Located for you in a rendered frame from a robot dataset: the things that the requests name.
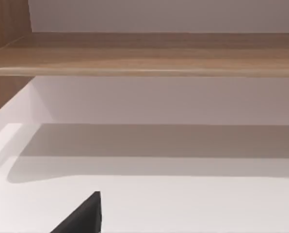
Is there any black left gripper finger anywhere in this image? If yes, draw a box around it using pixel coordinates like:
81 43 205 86
49 191 102 233

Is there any wooden open shelf unit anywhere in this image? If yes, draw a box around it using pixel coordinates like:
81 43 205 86
0 0 289 118

